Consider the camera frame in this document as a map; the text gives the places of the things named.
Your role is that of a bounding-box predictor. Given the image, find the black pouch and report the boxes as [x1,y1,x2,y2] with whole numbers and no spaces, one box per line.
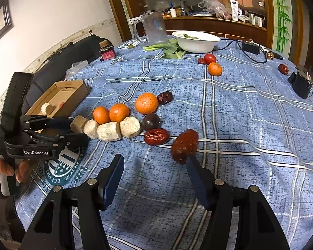
[288,68,313,99]

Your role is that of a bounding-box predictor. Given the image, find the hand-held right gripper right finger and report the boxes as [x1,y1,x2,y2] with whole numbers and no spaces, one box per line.
[185,155,291,250]

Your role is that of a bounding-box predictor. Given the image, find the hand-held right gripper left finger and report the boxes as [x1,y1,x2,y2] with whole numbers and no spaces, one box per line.
[19,154,126,250]

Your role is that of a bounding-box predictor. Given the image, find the dark picture frame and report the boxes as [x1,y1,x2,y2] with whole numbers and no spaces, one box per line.
[0,1,14,48]

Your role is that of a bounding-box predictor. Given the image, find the dark purple passion fruit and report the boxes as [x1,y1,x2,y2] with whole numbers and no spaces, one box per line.
[142,113,161,132]

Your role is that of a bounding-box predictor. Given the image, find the green leafy vegetable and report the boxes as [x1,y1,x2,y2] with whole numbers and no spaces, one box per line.
[143,39,187,59]

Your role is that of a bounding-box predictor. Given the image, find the tan yam chunk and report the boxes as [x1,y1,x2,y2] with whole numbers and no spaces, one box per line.
[70,115,87,134]

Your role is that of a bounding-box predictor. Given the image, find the orange mandarin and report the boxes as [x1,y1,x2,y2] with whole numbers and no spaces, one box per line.
[208,62,223,76]
[93,106,111,125]
[135,93,159,115]
[109,103,130,123]

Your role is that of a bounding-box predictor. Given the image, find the dark jar with pink label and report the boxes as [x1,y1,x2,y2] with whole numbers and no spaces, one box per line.
[98,40,116,61]

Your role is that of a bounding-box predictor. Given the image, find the wooden sideboard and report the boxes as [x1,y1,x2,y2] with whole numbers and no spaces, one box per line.
[102,0,277,50]

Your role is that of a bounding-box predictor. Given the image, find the blue plaid tablecloth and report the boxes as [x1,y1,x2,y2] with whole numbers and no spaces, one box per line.
[13,38,313,250]

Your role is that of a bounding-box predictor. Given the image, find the brown cardboard box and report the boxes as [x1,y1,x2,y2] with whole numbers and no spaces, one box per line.
[25,80,90,118]

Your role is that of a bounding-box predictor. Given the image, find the dark red date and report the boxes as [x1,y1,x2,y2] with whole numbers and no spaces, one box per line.
[157,91,174,105]

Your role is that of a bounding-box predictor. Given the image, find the black power adapter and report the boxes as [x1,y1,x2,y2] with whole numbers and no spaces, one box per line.
[242,41,260,55]

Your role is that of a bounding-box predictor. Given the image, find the person's left hand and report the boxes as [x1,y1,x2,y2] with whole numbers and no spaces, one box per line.
[0,151,32,184]

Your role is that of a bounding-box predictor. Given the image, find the black cable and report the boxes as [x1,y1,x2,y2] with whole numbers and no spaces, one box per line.
[214,40,268,64]

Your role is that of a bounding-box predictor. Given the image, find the white bowl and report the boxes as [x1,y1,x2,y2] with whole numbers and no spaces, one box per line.
[172,31,221,53]

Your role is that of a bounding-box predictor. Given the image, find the green bamboo wall decal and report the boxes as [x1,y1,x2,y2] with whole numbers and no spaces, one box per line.
[273,0,294,53]

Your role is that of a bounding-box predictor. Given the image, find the tall white box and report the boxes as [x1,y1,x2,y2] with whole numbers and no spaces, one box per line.
[231,0,241,21]

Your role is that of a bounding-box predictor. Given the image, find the clear plastic bag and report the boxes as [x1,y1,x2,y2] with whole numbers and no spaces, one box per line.
[65,61,89,81]

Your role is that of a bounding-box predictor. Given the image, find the translucent plastic bag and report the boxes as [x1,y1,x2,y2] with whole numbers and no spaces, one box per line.
[198,0,232,19]

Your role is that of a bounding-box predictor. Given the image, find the black leather sofa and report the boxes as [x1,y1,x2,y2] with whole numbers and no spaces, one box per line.
[23,35,112,110]

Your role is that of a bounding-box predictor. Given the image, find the clear plastic pitcher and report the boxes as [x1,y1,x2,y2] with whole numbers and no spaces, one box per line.
[132,11,167,45]

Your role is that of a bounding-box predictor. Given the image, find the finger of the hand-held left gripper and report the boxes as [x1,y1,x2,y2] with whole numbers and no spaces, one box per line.
[20,115,73,133]
[28,131,90,148]

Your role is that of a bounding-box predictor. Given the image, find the large red date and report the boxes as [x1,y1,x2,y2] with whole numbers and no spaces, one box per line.
[171,129,199,164]

